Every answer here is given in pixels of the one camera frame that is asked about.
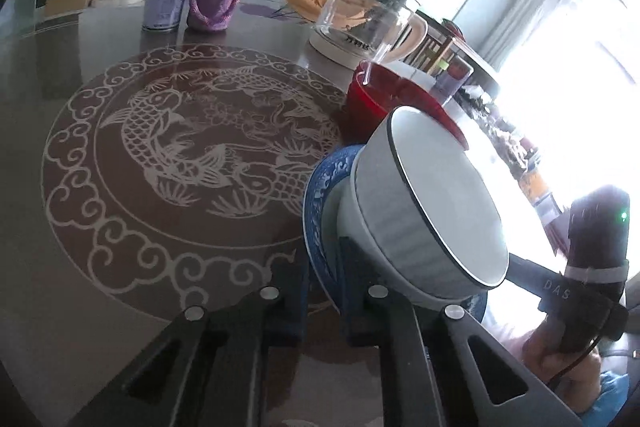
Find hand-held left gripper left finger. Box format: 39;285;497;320
70;252;310;427

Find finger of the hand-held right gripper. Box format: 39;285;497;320
507;254;544;296

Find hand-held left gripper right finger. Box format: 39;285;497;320
339;236;583;427

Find white ribbed black-rimmed bowl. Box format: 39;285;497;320
336;105;510;308

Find blue patterned white plate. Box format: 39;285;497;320
301;144;488;323

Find person's right hand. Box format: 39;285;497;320
522;317;603;413

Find blue garment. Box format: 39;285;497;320
582;369;631;423

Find white curtain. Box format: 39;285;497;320
477;0;573;68

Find glass electric kettle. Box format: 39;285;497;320
308;0;430;70

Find purple round mat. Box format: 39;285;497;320
240;2;301;20

